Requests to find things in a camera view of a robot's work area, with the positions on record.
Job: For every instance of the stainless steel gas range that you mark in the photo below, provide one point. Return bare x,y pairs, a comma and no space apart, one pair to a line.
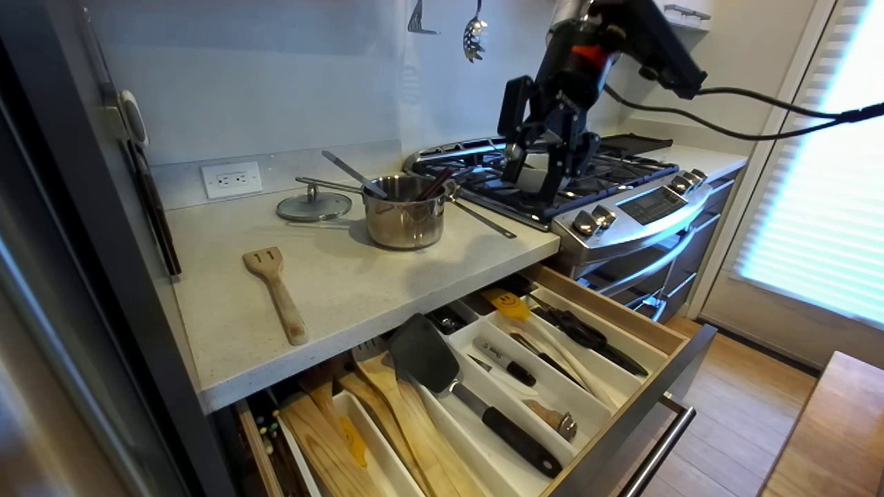
645,208

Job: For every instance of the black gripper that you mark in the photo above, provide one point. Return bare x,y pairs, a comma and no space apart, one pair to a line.
569,84

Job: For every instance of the wooden turner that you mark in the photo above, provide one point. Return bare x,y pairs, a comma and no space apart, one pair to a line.
317,451

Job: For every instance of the white wall outlet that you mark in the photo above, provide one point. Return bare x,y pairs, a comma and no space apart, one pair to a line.
230,179

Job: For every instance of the wooden kitchen drawer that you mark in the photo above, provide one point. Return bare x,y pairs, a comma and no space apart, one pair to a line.
636,431

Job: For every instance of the glass pot lid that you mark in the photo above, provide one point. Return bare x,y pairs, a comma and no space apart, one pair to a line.
313,208

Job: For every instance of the brown wooden table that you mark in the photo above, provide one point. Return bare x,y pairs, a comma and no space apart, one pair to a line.
830,431

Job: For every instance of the grey Sharpie marker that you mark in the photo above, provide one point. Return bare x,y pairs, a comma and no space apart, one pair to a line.
515,370

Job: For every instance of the yellow smiley utensil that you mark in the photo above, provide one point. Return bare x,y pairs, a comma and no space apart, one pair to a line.
512,306

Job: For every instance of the light wooden spoon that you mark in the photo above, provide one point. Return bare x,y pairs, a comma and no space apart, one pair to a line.
404,431

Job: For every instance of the stainless steel refrigerator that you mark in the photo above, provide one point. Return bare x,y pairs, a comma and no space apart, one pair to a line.
56,277

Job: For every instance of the black spatula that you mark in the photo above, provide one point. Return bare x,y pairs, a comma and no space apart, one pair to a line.
422,353

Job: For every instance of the white window blinds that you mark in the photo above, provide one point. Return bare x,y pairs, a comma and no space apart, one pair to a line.
819,183

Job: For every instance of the hanging metal slotted spoon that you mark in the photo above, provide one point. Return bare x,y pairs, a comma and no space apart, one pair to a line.
472,41

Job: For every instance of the steel saucepan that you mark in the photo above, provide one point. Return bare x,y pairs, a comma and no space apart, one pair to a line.
404,223

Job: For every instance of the white cutlery tray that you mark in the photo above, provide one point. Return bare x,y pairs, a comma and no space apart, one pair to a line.
515,403

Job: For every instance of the slotted wooden spatula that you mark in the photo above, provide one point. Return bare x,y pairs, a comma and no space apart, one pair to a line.
287,319

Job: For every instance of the metal utensil in saucepan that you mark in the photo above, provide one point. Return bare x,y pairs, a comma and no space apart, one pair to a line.
345,165

